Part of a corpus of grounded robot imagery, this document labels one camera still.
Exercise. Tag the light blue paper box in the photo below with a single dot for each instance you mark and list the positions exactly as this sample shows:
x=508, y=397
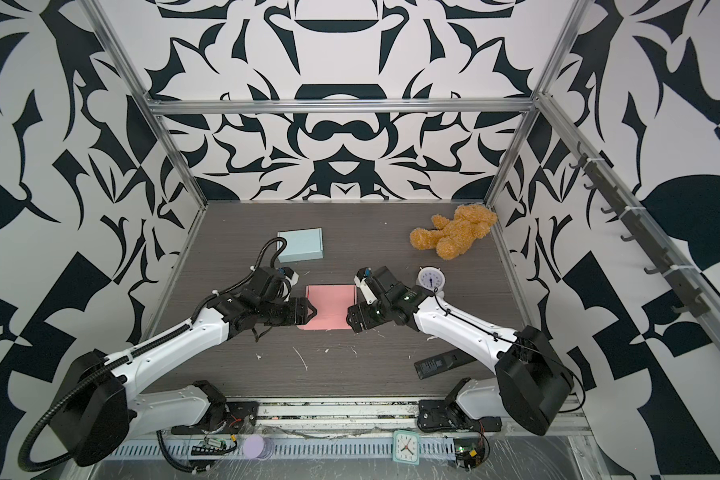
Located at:
x=302, y=245

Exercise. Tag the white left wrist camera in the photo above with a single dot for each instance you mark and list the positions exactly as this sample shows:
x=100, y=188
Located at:
x=290, y=277

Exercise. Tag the purple round disc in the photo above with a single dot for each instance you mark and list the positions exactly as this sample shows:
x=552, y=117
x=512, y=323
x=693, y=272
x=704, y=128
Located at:
x=255, y=447

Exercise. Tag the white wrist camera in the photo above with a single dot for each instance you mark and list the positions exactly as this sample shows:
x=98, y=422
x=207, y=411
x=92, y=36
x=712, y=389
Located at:
x=361, y=281
x=290, y=277

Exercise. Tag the white alarm clock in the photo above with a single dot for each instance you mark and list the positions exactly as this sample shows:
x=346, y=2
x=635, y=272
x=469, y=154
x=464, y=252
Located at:
x=431, y=278

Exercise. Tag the brown teddy bear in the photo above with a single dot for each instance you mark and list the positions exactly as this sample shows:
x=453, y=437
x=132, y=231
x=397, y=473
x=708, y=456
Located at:
x=451, y=238

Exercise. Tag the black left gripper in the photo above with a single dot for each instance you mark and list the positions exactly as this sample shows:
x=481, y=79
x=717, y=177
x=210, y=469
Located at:
x=300, y=317

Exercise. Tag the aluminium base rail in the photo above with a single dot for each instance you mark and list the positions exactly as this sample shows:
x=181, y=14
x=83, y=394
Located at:
x=311, y=418

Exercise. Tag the teal square clock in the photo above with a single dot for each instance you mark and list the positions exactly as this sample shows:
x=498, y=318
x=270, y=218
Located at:
x=406, y=447

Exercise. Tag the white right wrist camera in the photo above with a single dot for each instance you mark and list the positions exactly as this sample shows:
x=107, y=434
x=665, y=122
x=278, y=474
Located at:
x=361, y=281

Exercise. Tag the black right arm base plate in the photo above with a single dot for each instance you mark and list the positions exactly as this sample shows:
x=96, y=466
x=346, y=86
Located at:
x=446, y=416

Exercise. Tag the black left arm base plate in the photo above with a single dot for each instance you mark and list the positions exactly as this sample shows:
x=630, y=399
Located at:
x=234, y=417

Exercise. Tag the black remote control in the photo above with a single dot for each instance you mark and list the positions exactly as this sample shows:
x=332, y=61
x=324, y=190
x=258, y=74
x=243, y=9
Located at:
x=442, y=363

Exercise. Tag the small electronics board left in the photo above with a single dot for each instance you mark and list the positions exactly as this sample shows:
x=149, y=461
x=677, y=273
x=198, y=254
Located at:
x=214, y=447

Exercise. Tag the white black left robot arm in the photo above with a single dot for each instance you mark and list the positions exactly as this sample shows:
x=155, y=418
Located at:
x=103, y=399

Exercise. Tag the black wall hook rack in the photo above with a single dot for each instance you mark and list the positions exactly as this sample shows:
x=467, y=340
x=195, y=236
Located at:
x=666, y=262

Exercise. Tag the pink paper box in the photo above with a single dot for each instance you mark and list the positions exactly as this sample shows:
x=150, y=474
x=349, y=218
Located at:
x=332, y=303

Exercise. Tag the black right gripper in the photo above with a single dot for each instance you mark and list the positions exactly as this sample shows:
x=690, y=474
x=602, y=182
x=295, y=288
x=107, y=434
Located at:
x=367, y=322

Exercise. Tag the green circuit board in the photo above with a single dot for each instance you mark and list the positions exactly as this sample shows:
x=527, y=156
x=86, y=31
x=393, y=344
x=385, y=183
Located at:
x=469, y=453

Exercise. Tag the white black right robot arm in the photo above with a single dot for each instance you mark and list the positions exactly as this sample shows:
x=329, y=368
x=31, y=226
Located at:
x=530, y=384

